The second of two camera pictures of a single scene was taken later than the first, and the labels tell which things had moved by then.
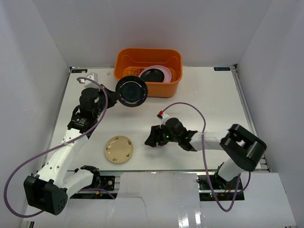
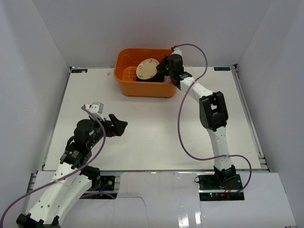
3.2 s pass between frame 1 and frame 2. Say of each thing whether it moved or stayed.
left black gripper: moved
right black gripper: moved
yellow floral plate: moved
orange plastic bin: stayed
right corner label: stayed
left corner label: stayed
